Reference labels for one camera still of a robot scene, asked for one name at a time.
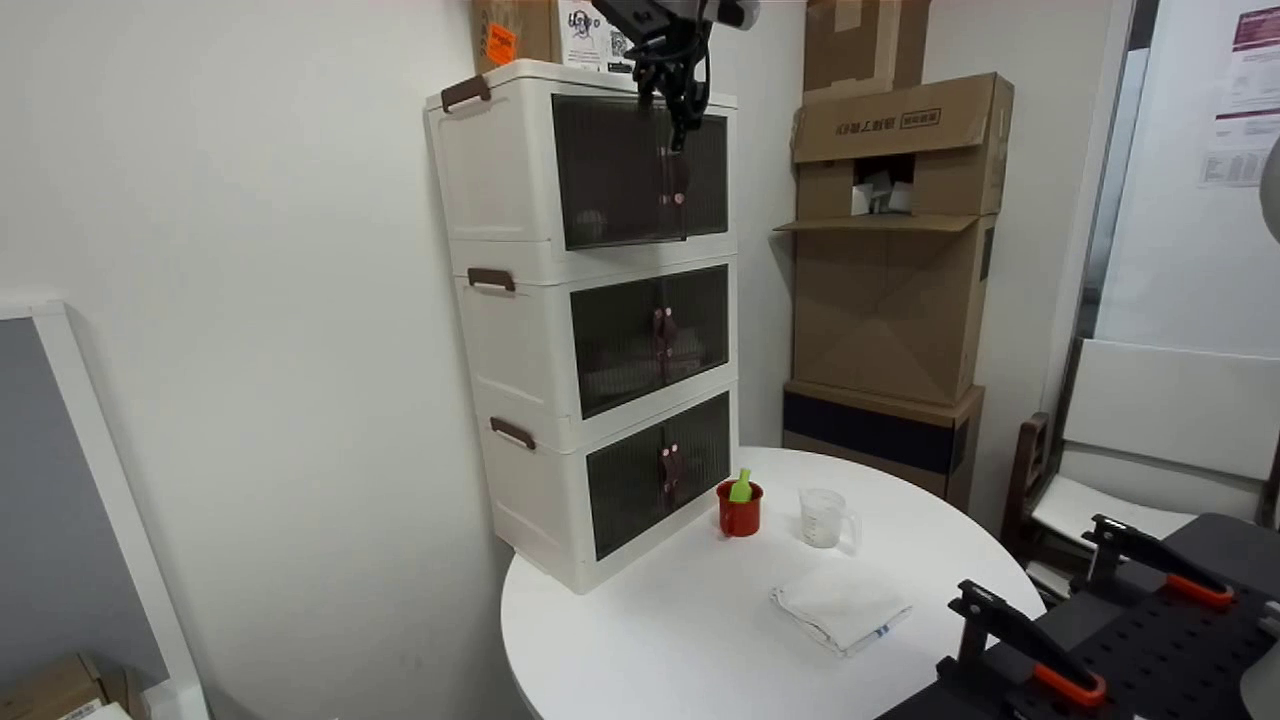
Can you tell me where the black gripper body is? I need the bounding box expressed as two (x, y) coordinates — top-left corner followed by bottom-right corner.
(591, 0), (724, 66)

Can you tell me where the smoked translucent cabinet door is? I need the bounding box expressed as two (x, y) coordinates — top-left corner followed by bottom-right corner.
(546, 87), (670, 256)
(566, 271), (670, 424)
(658, 258), (734, 387)
(585, 420), (674, 565)
(658, 108), (734, 245)
(669, 387), (734, 519)

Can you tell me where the open flat cardboard box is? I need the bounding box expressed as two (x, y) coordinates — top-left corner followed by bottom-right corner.
(0, 646), (152, 720)

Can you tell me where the cardboard box with orange stickers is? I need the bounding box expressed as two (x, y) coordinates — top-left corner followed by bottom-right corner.
(468, 0), (643, 80)

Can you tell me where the white three-tier storage cabinet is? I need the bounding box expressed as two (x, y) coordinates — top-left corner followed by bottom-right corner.
(420, 54), (742, 594)

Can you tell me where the large cardboard box with flap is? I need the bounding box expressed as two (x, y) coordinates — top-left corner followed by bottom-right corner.
(772, 66), (1020, 412)

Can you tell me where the cardboard box with black band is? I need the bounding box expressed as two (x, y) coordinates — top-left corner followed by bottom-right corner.
(780, 381), (987, 510)

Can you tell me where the red mug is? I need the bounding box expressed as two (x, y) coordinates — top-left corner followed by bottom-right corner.
(712, 476), (772, 539)

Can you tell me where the clear plastic cup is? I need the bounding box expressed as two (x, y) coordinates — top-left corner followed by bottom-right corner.
(795, 483), (853, 552)

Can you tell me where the brown wooden piece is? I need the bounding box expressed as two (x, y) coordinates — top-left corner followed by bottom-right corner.
(999, 408), (1058, 539)

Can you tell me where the white folded cloth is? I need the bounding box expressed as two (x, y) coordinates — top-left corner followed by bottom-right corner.
(769, 552), (915, 663)

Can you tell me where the printed paper poster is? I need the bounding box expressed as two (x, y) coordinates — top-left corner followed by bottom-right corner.
(1209, 0), (1280, 190)

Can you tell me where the white flat panel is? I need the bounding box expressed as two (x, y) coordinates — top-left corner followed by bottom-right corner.
(1058, 336), (1280, 487)

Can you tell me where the black and red clamp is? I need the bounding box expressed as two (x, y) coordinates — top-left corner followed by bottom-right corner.
(877, 508), (1280, 720)

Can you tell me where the brown cabinet side handle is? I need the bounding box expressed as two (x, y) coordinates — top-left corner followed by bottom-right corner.
(439, 72), (500, 115)
(482, 412), (544, 455)
(464, 265), (522, 299)

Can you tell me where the black clamp with orange handle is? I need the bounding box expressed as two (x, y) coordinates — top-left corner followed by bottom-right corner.
(944, 575), (1115, 716)
(1078, 510), (1242, 621)

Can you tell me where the grey divider panel white frame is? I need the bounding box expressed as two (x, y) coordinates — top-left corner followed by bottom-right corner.
(0, 291), (217, 720)

